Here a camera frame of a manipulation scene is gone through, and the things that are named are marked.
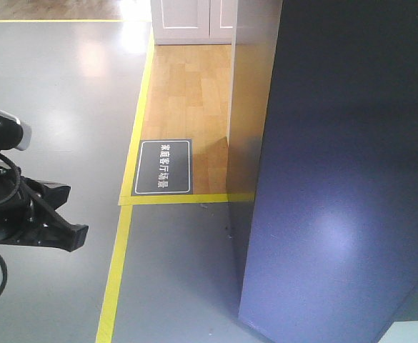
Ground dark floor sign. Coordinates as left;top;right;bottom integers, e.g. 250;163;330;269
132;139;193;196

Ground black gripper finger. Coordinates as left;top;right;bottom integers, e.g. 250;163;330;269
34;199;89;252
24;177;71;211

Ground dark grey refrigerator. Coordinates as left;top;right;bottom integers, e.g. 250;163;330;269
227;1;418;342

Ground white panelled cabinet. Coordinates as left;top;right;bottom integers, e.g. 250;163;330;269
151;0;238;45

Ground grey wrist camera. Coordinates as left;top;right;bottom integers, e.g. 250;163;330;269
0;110;32;151

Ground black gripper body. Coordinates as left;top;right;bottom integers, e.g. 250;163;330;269
0;164;48;246

